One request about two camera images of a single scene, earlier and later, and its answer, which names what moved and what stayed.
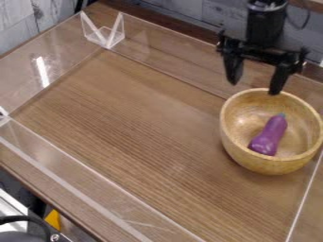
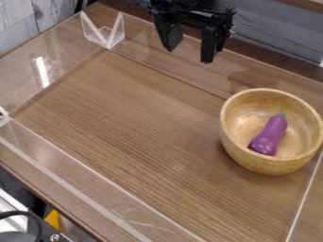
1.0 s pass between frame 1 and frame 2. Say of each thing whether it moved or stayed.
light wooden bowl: stayed
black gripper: moved
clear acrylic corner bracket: stayed
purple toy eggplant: stayed
